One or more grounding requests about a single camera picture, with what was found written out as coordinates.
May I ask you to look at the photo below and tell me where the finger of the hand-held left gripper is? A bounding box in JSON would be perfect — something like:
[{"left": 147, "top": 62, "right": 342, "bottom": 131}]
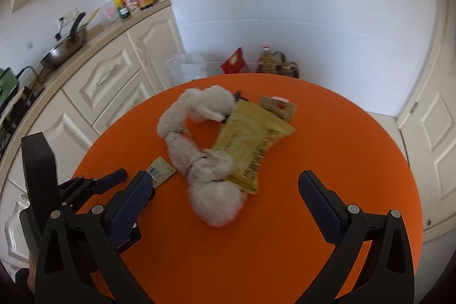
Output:
[
  {"left": 142, "top": 187, "right": 156, "bottom": 209},
  {"left": 58, "top": 168, "right": 128, "bottom": 214}
]

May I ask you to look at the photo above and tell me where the beige barcode sachet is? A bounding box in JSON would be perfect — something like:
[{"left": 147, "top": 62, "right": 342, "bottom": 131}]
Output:
[{"left": 147, "top": 156, "right": 176, "bottom": 188}]

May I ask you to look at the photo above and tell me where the pink plastic container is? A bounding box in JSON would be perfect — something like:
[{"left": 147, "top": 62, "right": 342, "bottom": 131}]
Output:
[{"left": 101, "top": 1, "right": 120, "bottom": 22}]

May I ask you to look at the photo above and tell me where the cream panel door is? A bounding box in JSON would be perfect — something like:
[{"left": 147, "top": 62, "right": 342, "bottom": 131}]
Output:
[{"left": 396, "top": 51, "right": 456, "bottom": 241}]

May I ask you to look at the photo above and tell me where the beige packet with red print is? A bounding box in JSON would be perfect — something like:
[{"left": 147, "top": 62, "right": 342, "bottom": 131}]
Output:
[{"left": 259, "top": 95, "right": 298, "bottom": 123}]

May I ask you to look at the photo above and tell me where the yellow snack bag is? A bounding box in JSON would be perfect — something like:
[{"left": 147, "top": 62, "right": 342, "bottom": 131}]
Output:
[{"left": 211, "top": 100, "right": 296, "bottom": 195}]

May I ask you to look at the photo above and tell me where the cream kitchen base cabinet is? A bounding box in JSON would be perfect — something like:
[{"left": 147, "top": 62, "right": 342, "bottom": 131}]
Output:
[{"left": 0, "top": 0, "right": 186, "bottom": 270}]

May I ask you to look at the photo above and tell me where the black power cable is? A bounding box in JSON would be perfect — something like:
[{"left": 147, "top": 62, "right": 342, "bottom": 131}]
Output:
[{"left": 16, "top": 65, "right": 49, "bottom": 84}]

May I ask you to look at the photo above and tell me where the steel wok with black handle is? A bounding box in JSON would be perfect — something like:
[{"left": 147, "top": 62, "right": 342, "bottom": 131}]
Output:
[{"left": 40, "top": 12, "right": 89, "bottom": 70}]

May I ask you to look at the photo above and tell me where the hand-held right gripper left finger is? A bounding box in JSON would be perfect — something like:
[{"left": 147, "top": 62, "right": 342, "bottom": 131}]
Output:
[{"left": 34, "top": 170, "right": 157, "bottom": 304}]

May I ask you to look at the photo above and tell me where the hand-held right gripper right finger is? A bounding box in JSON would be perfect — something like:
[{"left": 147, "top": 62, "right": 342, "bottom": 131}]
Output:
[{"left": 296, "top": 170, "right": 416, "bottom": 304}]

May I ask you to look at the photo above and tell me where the red snack bag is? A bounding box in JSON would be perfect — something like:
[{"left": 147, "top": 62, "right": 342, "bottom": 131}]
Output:
[{"left": 220, "top": 48, "right": 250, "bottom": 75}]

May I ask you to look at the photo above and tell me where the cooking oil bottle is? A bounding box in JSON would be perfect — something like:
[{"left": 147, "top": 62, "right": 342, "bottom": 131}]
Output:
[{"left": 257, "top": 47, "right": 282, "bottom": 74}]

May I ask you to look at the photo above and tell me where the person's left forearm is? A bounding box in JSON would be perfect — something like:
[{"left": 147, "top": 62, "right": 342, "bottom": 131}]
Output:
[{"left": 14, "top": 266, "right": 37, "bottom": 304}]

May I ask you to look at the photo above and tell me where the clear plastic bin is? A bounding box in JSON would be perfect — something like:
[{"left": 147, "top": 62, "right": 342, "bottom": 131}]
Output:
[{"left": 166, "top": 54, "right": 207, "bottom": 89}]

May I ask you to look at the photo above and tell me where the green multi cooker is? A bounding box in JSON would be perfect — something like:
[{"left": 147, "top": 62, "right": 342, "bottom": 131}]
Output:
[{"left": 0, "top": 67, "right": 21, "bottom": 106}]

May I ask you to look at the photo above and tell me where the black induction cooktop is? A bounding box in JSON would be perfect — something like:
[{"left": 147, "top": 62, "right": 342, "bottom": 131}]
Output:
[{"left": 0, "top": 86, "right": 45, "bottom": 148}]

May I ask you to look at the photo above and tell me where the white wall socket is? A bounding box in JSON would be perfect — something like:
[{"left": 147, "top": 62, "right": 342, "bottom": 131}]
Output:
[{"left": 59, "top": 7, "right": 80, "bottom": 23}]

